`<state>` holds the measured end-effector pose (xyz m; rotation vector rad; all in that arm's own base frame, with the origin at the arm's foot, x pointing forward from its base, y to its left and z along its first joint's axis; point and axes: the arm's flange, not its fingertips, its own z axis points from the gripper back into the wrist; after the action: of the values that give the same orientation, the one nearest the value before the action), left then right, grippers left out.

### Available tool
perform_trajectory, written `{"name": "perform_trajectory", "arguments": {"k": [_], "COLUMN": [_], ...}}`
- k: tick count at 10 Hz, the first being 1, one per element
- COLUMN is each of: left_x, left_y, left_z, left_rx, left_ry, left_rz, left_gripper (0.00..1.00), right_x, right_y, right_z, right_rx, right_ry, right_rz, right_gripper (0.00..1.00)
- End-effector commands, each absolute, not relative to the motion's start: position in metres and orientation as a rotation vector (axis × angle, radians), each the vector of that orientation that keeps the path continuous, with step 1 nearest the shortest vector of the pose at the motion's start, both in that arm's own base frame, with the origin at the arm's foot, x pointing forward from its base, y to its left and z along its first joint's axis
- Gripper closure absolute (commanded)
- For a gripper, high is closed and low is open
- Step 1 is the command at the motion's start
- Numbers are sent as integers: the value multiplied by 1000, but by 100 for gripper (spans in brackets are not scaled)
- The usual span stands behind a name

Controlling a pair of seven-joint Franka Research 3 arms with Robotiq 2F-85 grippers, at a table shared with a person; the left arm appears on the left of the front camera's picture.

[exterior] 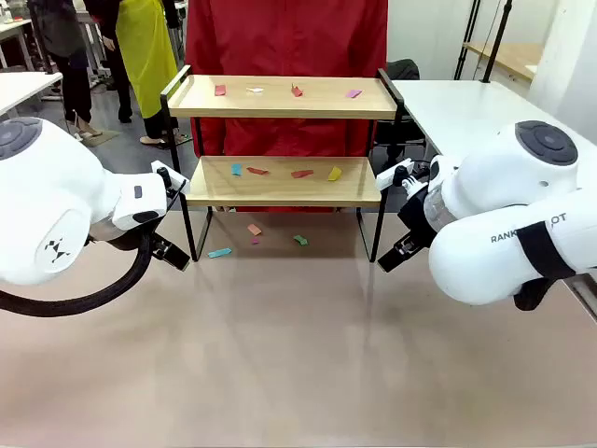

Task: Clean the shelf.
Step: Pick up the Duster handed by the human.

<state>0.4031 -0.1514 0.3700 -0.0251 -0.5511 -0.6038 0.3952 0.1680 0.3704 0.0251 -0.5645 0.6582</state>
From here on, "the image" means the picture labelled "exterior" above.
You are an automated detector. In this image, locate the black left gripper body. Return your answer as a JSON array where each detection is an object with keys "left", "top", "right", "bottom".
[{"left": 137, "top": 198, "right": 181, "bottom": 251}]

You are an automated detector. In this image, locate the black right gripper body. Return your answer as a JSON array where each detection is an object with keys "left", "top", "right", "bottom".
[{"left": 396, "top": 184, "right": 438, "bottom": 245}]

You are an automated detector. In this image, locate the black office chair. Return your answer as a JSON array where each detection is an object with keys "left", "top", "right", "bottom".
[{"left": 370, "top": 58, "right": 428, "bottom": 176}]

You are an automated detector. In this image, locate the light wooden desk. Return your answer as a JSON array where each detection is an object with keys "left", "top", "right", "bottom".
[{"left": 462, "top": 41, "right": 546, "bottom": 83}]

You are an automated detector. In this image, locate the black tripod stand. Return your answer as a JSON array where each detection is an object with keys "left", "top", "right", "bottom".
[
  {"left": 454, "top": 0, "right": 482, "bottom": 80},
  {"left": 481, "top": 0, "right": 513, "bottom": 84}
]

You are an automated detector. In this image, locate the person in yellow apron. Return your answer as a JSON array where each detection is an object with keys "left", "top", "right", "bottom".
[{"left": 95, "top": 0, "right": 182, "bottom": 148}]

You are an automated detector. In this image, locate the small white table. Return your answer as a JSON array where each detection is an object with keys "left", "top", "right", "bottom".
[{"left": 0, "top": 69, "right": 64, "bottom": 119}]

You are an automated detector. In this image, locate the person in dark clothes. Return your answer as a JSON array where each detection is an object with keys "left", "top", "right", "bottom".
[{"left": 27, "top": 0, "right": 106, "bottom": 139}]

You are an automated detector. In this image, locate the person in red jacket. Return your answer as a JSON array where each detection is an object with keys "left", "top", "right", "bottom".
[{"left": 184, "top": 0, "right": 389, "bottom": 214}]

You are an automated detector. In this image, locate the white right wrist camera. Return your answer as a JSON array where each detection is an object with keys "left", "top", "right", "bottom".
[{"left": 375, "top": 158, "right": 416, "bottom": 190}]

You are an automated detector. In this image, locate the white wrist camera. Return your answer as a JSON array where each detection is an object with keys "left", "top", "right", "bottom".
[
  {"left": 150, "top": 161, "right": 190, "bottom": 195},
  {"left": 375, "top": 158, "right": 416, "bottom": 190}
]

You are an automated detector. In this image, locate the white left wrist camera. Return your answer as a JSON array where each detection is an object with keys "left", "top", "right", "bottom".
[{"left": 150, "top": 161, "right": 190, "bottom": 195}]

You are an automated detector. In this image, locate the black left arm cable sleeve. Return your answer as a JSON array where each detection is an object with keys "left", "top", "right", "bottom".
[{"left": 0, "top": 228, "right": 156, "bottom": 319}]

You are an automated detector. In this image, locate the black arm cable sleeve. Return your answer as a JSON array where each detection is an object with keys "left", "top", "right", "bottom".
[
  {"left": 0, "top": 228, "right": 156, "bottom": 319},
  {"left": 512, "top": 277, "right": 555, "bottom": 313}
]

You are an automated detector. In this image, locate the black right arm cable sleeve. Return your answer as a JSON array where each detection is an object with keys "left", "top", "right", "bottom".
[{"left": 512, "top": 277, "right": 555, "bottom": 313}]

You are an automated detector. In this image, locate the two-tier wooden black-frame shelf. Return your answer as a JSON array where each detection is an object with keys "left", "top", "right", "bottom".
[{"left": 160, "top": 64, "right": 406, "bottom": 263}]

